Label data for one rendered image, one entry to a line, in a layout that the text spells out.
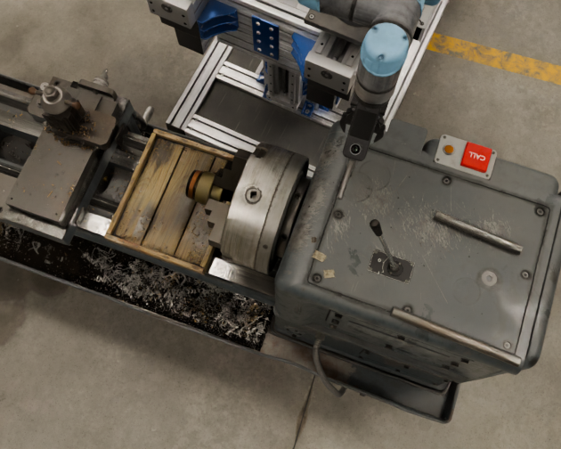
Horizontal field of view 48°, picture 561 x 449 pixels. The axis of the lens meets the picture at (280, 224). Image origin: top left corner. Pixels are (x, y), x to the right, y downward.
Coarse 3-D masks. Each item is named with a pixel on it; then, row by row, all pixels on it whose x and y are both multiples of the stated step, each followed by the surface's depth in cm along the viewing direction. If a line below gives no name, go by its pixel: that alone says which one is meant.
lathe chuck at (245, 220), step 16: (256, 160) 148; (272, 160) 148; (288, 160) 150; (240, 176) 145; (256, 176) 145; (272, 176) 146; (240, 192) 144; (272, 192) 144; (240, 208) 144; (256, 208) 144; (224, 224) 146; (240, 224) 145; (256, 224) 144; (224, 240) 148; (240, 240) 147; (256, 240) 146; (240, 256) 151
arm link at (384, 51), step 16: (368, 32) 103; (384, 32) 102; (400, 32) 102; (368, 48) 102; (384, 48) 102; (400, 48) 102; (368, 64) 104; (384, 64) 102; (400, 64) 104; (368, 80) 108; (384, 80) 107
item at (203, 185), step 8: (192, 176) 158; (200, 176) 159; (208, 176) 158; (192, 184) 158; (200, 184) 157; (208, 184) 157; (192, 192) 159; (200, 192) 157; (208, 192) 157; (216, 192) 158; (224, 192) 163; (200, 200) 159
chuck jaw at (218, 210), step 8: (208, 200) 158; (216, 200) 158; (208, 208) 157; (216, 208) 157; (224, 208) 157; (216, 216) 156; (224, 216) 156; (208, 224) 158; (216, 224) 155; (216, 232) 155; (208, 240) 154; (216, 240) 154; (224, 256) 156
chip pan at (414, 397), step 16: (32, 96) 230; (272, 336) 203; (288, 336) 203; (272, 352) 202; (288, 352) 202; (304, 352) 202; (320, 352) 202; (336, 368) 200; (352, 368) 200; (352, 384) 199; (368, 384) 199; (384, 384) 199; (400, 384) 199; (400, 400) 197; (416, 400) 197; (432, 400) 197
